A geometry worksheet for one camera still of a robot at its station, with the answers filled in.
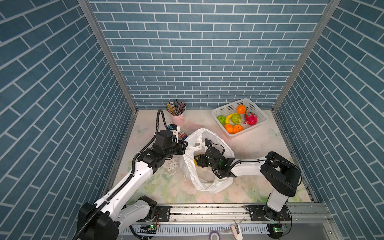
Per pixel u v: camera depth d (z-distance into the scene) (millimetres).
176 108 1052
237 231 678
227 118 1113
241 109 1120
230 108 1132
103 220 370
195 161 845
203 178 820
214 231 696
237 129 1021
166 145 607
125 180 454
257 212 734
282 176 468
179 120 1054
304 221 770
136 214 555
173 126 692
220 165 694
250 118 1064
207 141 791
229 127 1021
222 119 1060
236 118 1077
